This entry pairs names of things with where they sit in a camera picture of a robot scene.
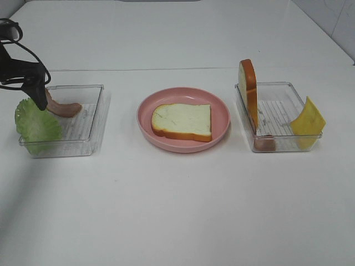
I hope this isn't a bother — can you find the pink round plate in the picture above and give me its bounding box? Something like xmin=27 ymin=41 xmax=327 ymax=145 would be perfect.
xmin=137 ymin=87 xmax=230 ymax=153

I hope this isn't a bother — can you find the clear right plastic tray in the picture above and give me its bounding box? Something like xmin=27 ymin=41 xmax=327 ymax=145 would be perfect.
xmin=235 ymin=82 xmax=322 ymax=152

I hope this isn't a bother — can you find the bacon strip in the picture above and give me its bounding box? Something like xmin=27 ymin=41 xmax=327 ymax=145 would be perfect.
xmin=45 ymin=89 xmax=82 ymax=118
xmin=253 ymin=135 xmax=276 ymax=152

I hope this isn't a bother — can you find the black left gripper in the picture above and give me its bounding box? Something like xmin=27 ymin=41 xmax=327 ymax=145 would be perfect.
xmin=1 ymin=44 xmax=48 ymax=111

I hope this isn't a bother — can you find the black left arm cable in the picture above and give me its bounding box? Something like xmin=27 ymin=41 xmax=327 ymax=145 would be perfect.
xmin=0 ymin=18 xmax=52 ymax=91

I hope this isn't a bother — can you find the yellow cheese slice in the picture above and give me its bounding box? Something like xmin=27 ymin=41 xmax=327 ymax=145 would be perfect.
xmin=290 ymin=96 xmax=326 ymax=150

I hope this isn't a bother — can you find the clear plastic tray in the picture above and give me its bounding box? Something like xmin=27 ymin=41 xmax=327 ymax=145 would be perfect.
xmin=18 ymin=84 xmax=105 ymax=159
xmin=235 ymin=82 xmax=322 ymax=152

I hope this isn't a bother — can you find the green lettuce leaf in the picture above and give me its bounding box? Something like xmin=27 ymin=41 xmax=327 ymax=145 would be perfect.
xmin=14 ymin=98 xmax=62 ymax=142

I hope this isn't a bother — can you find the bread slice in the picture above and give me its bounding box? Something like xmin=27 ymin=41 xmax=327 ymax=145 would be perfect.
xmin=238 ymin=59 xmax=258 ymax=130
xmin=151 ymin=103 xmax=212 ymax=142

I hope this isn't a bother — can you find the clear left plastic tray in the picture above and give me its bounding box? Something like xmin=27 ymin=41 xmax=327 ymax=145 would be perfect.
xmin=18 ymin=84 xmax=105 ymax=159

